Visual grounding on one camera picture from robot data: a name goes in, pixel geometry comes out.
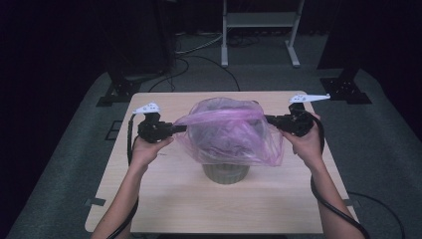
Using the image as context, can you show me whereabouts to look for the person's left hand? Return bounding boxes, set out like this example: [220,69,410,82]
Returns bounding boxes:
[130,137,174,170]

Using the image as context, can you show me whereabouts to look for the black stand base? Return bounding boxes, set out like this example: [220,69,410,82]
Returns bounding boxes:
[96,71,142,108]
[319,66,372,106]

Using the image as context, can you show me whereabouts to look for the black floor frame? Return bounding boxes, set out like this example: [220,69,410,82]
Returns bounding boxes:
[105,119,123,141]

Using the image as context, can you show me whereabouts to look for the hand-held gripper cable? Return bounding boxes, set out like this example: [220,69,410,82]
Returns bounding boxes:
[105,114,140,239]
[307,111,406,239]

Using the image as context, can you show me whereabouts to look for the white metal stand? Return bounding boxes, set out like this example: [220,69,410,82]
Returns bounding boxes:
[220,0,306,69]

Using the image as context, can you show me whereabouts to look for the person's right hand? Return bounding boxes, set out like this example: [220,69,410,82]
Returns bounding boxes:
[282,113,324,167]

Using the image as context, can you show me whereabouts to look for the right hand-held gripper cable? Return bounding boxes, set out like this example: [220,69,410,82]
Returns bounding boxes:
[307,111,406,239]

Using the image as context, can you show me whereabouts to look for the grey floor cables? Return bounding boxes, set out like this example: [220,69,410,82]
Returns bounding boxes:
[174,31,224,56]

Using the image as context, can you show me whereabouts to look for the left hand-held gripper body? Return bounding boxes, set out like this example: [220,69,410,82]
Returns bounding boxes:
[132,102,175,144]

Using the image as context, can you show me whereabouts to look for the left hand-held gripper cable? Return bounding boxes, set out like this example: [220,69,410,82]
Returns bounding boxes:
[105,114,140,239]

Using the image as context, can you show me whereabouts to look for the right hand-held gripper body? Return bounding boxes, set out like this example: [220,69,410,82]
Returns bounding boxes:
[280,93,331,137]

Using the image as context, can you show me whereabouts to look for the pink plastic bag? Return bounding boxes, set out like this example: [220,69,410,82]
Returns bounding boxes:
[172,97,285,167]

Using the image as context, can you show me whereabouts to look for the black floor cable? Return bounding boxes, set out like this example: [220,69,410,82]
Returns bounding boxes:
[147,54,242,94]

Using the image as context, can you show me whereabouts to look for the green plastic bin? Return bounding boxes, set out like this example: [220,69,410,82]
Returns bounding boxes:
[189,99,266,185]

